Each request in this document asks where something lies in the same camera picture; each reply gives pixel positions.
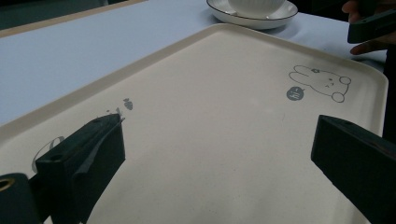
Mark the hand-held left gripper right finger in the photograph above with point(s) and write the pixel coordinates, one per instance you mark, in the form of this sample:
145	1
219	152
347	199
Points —
358	158

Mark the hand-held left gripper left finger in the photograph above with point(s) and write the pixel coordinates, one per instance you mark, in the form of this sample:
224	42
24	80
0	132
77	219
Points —
77	161

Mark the white ribbed cup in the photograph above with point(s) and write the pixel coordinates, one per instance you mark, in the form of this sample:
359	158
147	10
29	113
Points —
255	7

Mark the white saucer with dark rim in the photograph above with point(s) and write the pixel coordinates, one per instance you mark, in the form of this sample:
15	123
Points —
249	21

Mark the beige tray with rabbit print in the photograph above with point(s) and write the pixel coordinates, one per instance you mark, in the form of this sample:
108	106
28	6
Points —
218	124

